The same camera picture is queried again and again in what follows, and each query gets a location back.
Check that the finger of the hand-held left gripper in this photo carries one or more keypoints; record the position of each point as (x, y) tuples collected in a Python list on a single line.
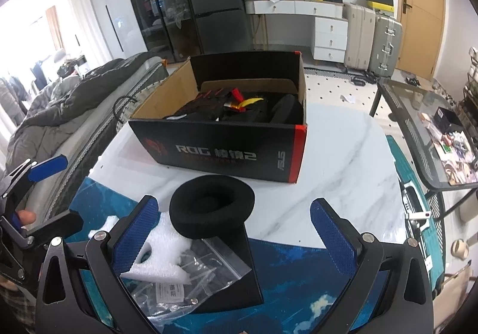
[(59, 225), (48, 168)]

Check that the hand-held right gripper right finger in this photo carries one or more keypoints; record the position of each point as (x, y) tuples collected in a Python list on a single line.
[(334, 237)]

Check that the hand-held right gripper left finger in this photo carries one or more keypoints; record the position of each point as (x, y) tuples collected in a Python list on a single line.
[(134, 237)]

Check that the white foam piece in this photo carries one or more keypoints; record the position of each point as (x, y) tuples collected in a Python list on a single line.
[(164, 244)]

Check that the black fabric ear cushion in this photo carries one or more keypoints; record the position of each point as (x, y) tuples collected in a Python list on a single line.
[(183, 222)]

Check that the clear plastic bag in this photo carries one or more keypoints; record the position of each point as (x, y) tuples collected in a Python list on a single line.
[(201, 274)]

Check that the black cardboard box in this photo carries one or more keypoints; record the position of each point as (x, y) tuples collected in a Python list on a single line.
[(224, 154)]

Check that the yellow tag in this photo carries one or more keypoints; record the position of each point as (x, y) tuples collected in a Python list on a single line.
[(248, 101)]

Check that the person's left forearm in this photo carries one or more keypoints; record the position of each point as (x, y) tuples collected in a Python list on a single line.
[(11, 304)]

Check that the person's left hand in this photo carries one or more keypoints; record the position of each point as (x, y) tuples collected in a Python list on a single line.
[(26, 217)]

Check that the blue desk mat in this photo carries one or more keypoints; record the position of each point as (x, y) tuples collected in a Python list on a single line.
[(298, 281)]

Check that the grey duvet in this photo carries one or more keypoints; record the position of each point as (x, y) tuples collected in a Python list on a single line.
[(74, 102)]

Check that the teal rug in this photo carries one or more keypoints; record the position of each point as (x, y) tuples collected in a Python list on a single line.
[(399, 162)]

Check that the black card sheet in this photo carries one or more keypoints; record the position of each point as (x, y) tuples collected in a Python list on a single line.
[(242, 281)]

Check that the orange curtain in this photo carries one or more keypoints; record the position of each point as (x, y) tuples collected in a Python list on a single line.
[(54, 27)]

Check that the glass table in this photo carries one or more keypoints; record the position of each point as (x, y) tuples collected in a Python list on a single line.
[(410, 113)]

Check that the black slippers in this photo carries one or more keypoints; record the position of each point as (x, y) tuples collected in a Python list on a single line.
[(357, 80)]

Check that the small black box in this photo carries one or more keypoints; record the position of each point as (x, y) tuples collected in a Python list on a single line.
[(448, 117)]

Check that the shoe rack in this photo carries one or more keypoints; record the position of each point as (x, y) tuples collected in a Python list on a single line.
[(471, 95)]

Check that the glass display cabinet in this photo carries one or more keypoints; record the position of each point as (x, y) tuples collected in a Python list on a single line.
[(157, 1)]

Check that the beige suitcase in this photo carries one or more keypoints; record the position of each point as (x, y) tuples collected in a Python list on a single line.
[(358, 39)]

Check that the silver suitcase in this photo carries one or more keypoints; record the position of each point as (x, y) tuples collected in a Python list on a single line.
[(386, 42)]

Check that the white desk with drawers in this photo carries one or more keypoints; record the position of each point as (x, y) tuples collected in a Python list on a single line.
[(298, 7)]

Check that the wooden door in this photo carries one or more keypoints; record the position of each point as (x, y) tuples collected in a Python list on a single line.
[(422, 20)]

